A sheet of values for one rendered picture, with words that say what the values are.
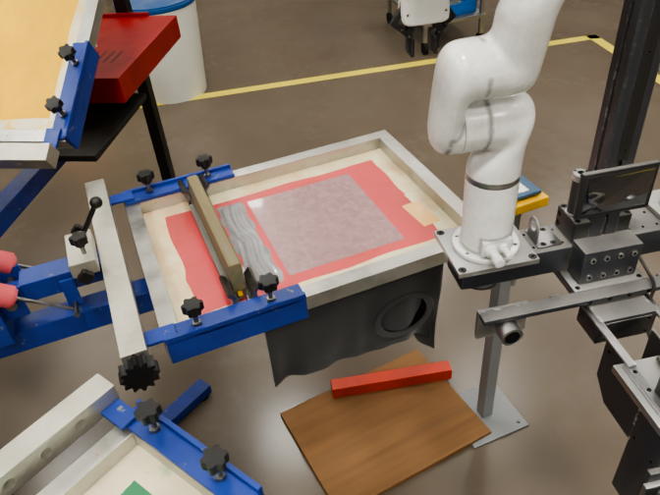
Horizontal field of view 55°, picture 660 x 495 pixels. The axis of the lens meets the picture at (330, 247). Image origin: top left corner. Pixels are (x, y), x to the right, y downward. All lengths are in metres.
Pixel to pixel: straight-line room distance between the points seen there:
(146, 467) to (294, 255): 0.60
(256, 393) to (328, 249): 1.07
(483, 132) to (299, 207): 0.75
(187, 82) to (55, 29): 2.64
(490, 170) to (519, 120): 0.10
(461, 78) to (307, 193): 0.85
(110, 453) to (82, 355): 1.68
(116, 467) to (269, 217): 0.75
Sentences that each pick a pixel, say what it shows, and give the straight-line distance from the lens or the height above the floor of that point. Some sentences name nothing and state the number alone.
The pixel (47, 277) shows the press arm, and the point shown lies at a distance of 1.51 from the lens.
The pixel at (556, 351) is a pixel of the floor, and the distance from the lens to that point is 2.65.
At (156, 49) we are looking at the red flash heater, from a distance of 2.55.
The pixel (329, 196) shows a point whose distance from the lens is 1.71.
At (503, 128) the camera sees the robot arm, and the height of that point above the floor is 1.41.
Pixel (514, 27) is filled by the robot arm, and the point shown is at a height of 1.58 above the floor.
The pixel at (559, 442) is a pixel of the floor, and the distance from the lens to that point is 2.38.
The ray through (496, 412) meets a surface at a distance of 2.40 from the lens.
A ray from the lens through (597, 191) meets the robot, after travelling 1.22.
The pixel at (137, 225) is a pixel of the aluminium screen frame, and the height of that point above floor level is 0.99.
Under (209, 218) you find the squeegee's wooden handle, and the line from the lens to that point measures 1.51.
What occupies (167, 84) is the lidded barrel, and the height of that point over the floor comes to 0.15.
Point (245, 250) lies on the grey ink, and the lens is 1.55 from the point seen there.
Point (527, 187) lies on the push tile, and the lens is 1.74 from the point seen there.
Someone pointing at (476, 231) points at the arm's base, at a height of 1.20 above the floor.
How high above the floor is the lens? 1.91
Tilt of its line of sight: 38 degrees down
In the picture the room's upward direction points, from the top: 5 degrees counter-clockwise
